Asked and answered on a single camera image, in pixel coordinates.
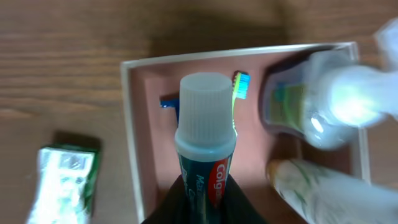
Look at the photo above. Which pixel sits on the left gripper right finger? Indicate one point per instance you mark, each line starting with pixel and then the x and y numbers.
pixel 236 208

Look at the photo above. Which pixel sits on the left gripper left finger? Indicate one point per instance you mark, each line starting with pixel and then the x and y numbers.
pixel 174 209

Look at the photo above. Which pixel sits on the Colgate toothpaste tube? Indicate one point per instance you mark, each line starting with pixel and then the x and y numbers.
pixel 205 141

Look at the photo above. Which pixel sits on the white lotion tube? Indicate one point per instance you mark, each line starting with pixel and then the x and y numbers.
pixel 322 195

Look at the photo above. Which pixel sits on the blue disposable razor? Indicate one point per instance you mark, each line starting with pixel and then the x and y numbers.
pixel 172 103

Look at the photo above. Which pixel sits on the green white soap packet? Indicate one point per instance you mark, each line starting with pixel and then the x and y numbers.
pixel 65 188

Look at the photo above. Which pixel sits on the green toothbrush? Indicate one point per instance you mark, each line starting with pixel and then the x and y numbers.
pixel 241 81

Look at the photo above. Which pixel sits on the clear spray bottle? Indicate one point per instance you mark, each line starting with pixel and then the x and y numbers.
pixel 324 96

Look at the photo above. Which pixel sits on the white box with pink interior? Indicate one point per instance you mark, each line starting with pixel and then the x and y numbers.
pixel 150 128

